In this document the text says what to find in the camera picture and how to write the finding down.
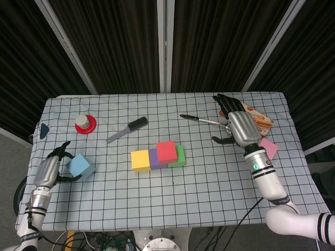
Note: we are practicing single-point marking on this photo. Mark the pink foam cube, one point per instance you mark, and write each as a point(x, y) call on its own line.
point(270, 147)

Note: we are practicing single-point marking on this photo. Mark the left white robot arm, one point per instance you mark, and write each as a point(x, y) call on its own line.
point(38, 204)

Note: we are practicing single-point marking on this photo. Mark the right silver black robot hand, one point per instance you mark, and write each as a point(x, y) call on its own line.
point(243, 126)

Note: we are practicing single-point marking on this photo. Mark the dark blue triangular piece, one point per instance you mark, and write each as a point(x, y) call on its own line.
point(44, 130)

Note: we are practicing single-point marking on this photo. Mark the light blue foam cube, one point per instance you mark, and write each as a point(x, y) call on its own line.
point(79, 166)

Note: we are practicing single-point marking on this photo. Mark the red round disc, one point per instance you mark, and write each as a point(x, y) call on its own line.
point(90, 128)

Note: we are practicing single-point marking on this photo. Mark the white black-grid tablecloth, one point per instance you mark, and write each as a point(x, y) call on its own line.
point(131, 198)

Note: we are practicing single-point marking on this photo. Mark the yellow foam cube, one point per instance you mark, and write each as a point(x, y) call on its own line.
point(140, 160)

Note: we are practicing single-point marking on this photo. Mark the orange biscuit box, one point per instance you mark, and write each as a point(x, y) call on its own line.
point(263, 123)

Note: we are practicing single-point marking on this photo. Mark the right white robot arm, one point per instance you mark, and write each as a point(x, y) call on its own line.
point(269, 183)

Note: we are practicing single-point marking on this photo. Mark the green foam cube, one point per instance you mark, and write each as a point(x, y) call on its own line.
point(181, 158)

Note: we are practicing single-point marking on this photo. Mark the red foam cube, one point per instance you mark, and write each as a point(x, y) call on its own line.
point(167, 151)

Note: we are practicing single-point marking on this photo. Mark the purple foam cube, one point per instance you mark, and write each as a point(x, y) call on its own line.
point(154, 162)

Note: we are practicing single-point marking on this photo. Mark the grey brush black bristles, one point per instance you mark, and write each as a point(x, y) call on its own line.
point(137, 124)

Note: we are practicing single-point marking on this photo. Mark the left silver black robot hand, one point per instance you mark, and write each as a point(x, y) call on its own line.
point(47, 170)

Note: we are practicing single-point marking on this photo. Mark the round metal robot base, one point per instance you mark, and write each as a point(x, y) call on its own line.
point(161, 244)

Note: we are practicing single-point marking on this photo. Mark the white screen frame post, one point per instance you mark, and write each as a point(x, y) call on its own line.
point(272, 47)
point(165, 44)
point(68, 47)

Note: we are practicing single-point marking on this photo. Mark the white plastic jar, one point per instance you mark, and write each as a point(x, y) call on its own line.
point(82, 120)

